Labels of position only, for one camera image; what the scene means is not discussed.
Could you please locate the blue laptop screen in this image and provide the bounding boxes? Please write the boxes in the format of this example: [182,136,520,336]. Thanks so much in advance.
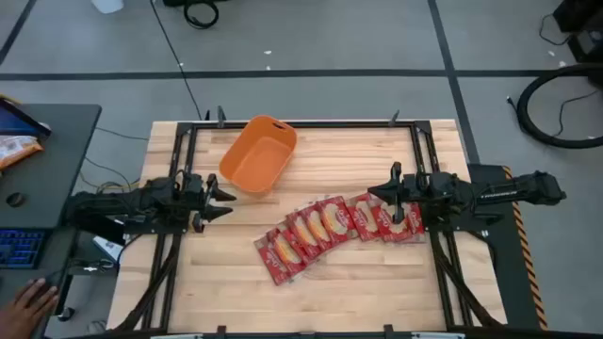
[0,96,52,138]

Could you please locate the large black hoop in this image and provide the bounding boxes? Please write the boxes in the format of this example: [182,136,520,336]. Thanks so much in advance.
[516,63,603,151]

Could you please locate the blue backlit keyboard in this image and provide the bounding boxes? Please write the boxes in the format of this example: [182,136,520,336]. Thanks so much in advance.
[0,229,47,270]

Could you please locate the orange snack bag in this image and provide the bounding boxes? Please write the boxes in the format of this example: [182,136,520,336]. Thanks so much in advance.
[0,135,44,170]

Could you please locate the coiled black cable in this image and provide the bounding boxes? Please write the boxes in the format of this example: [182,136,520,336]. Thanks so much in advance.
[182,0,220,30]

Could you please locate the black metal table frame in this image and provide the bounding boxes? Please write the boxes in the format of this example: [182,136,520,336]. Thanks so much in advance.
[112,120,500,333]

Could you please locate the orange plastic basket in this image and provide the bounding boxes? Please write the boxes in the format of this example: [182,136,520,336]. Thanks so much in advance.
[218,115,299,195]

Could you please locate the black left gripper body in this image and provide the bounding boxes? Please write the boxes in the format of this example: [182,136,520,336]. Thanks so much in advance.
[181,172,209,227]

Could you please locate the white bucket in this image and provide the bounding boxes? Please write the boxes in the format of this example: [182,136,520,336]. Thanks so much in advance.
[91,0,124,14]

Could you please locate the yellow black hazard tape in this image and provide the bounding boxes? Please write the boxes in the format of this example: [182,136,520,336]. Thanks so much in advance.
[501,165,549,331]

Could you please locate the person's hand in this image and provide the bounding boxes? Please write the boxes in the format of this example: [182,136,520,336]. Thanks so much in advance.
[0,277,60,339]

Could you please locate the black desk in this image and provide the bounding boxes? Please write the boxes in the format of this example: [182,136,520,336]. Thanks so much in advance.
[0,103,103,326]

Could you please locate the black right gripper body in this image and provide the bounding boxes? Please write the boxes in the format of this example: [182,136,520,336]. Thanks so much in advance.
[400,171,432,222]

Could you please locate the black equipment case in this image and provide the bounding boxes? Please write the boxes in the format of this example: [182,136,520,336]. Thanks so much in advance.
[553,0,603,65]

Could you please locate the long black floor cable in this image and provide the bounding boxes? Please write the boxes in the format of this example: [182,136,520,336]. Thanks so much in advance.
[149,0,204,121]

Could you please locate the red popcorn bag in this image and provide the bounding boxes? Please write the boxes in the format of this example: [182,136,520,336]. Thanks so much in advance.
[253,234,293,287]
[345,192,385,243]
[285,211,326,261]
[402,202,428,244]
[299,204,338,253]
[266,224,310,279]
[315,195,360,245]
[369,200,411,244]

